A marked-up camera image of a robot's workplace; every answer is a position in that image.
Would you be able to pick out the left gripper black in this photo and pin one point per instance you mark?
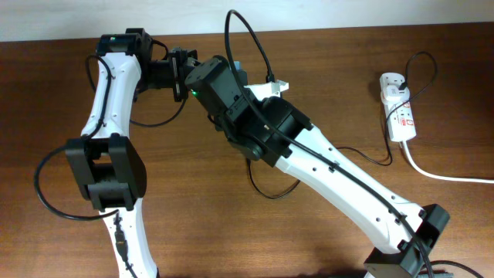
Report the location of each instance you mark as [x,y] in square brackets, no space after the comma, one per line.
[181,66]

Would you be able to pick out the blue screen smartphone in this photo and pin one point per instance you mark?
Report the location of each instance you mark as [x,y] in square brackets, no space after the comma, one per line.
[240,69]

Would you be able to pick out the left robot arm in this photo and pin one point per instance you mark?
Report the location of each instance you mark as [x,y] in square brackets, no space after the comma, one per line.
[106,166]

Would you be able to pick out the white charger adapter plug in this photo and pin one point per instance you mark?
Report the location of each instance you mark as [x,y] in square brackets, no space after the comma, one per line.
[391,94]

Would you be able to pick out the white power strip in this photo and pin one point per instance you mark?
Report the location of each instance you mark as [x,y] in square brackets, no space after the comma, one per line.
[401,123]

